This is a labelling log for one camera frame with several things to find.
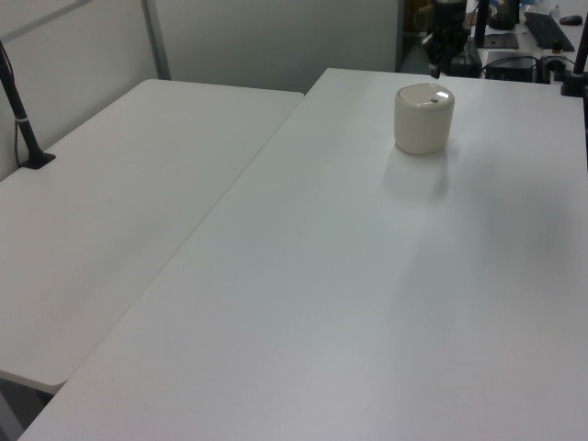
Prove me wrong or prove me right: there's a black pole with clamp base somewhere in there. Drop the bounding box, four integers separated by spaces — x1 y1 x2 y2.
0 40 57 170

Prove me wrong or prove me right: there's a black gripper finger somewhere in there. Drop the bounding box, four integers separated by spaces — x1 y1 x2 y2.
420 28 445 80
444 28 471 65

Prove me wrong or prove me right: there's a cream trash bin lid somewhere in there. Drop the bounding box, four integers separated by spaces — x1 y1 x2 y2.
396 83 456 111

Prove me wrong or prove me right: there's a black monitor stand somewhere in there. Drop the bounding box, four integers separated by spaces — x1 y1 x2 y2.
473 0 521 51

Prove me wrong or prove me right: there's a white ceramic cup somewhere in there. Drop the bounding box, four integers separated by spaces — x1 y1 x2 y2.
393 83 457 155

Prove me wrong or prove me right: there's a black keyboard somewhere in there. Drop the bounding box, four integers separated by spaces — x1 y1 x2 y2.
522 10 576 52

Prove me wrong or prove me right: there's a dark cylindrical container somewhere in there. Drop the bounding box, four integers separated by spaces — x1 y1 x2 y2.
487 0 519 31

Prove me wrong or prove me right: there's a black electronics box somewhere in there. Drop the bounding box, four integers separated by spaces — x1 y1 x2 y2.
481 50 539 83

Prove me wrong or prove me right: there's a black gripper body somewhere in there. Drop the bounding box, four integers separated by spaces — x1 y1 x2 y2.
431 0 469 33

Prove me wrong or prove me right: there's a black pole with table clamp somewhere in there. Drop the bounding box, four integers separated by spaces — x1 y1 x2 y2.
558 27 588 98

